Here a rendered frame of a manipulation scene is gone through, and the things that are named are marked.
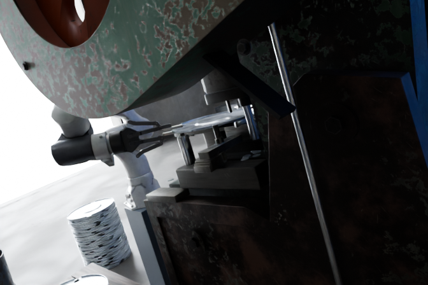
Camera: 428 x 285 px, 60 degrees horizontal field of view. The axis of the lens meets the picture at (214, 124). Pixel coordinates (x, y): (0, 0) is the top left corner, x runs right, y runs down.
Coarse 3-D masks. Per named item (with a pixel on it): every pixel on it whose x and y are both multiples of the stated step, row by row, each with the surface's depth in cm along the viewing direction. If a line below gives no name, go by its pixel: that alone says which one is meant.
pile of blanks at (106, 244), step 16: (112, 208) 224; (80, 224) 214; (96, 224) 215; (112, 224) 221; (80, 240) 217; (96, 240) 215; (112, 240) 220; (128, 240) 234; (96, 256) 217; (112, 256) 219; (128, 256) 227
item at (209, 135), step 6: (222, 126) 114; (186, 132) 124; (192, 132) 122; (198, 132) 120; (204, 132) 118; (210, 132) 119; (222, 132) 118; (204, 138) 122; (210, 138) 120; (210, 144) 121
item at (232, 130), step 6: (228, 126) 111; (234, 126) 108; (240, 126) 107; (246, 126) 105; (228, 132) 111; (234, 132) 109; (240, 132) 107; (246, 132) 106; (258, 132) 108; (246, 138) 106
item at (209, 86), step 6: (234, 54) 104; (216, 72) 107; (204, 78) 110; (210, 78) 109; (216, 78) 107; (222, 78) 106; (204, 84) 111; (210, 84) 109; (216, 84) 108; (222, 84) 106; (228, 84) 105; (234, 84) 103; (204, 90) 115; (210, 90) 110; (216, 90) 109
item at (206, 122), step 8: (224, 112) 137; (232, 112) 135; (240, 112) 129; (192, 120) 136; (200, 120) 132; (208, 120) 122; (216, 120) 118; (224, 120) 118; (232, 120) 110; (184, 128) 122; (192, 128) 117; (200, 128) 110; (208, 128) 109
